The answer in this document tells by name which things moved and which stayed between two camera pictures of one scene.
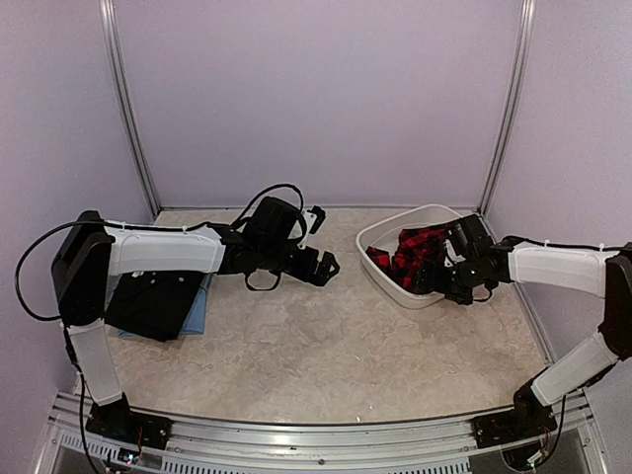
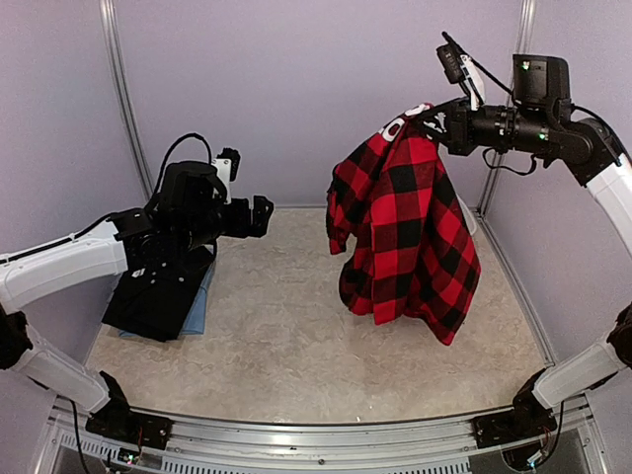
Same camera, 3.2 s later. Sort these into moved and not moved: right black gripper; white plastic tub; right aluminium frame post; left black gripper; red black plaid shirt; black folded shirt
Moved: white plastic tub; left black gripper; red black plaid shirt; right black gripper
Not moved: right aluminium frame post; black folded shirt
